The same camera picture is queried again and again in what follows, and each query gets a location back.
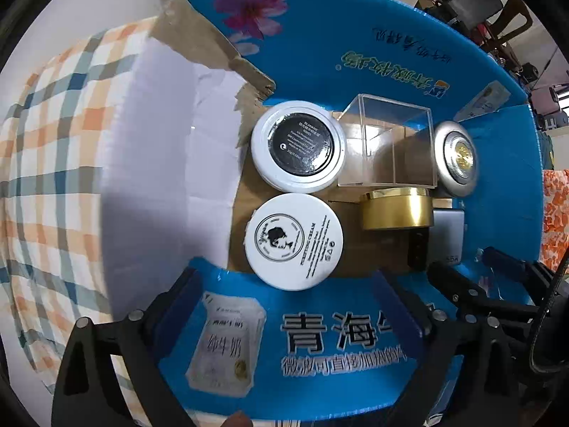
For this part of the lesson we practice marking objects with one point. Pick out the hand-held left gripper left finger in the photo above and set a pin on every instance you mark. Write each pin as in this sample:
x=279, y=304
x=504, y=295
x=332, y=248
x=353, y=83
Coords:
x=178, y=316

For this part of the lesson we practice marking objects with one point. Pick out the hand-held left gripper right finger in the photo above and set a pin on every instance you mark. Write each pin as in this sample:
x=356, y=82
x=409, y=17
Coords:
x=395, y=307

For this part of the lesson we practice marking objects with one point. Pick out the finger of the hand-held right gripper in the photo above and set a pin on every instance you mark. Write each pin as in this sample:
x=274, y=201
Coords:
x=462, y=291
x=511, y=264

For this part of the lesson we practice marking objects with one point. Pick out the grey cube charger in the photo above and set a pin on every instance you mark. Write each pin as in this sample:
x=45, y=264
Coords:
x=446, y=231

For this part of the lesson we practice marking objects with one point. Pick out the gold lid jar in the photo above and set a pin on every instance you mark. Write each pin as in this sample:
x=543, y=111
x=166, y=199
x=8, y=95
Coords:
x=395, y=211

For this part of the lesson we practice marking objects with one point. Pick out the white cream jar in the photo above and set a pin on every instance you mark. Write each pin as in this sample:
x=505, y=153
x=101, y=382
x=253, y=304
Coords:
x=293, y=240

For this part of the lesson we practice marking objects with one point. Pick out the clear acrylic box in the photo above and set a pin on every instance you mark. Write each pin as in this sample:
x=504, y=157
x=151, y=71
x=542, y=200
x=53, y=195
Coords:
x=386, y=142

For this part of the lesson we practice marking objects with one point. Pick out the white compact with black top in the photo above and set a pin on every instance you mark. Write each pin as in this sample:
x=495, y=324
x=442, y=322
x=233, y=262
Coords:
x=298, y=146

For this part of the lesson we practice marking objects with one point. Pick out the blue cardboard box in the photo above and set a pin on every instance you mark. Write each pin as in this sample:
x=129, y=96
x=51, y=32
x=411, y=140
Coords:
x=311, y=53

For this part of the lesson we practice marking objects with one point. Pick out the orange floral blanket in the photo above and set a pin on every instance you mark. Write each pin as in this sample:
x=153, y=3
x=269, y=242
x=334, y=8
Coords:
x=558, y=218

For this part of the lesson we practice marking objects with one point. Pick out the plaid and striped bed sheet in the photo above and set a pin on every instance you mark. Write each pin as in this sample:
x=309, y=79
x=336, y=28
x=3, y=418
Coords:
x=53, y=164

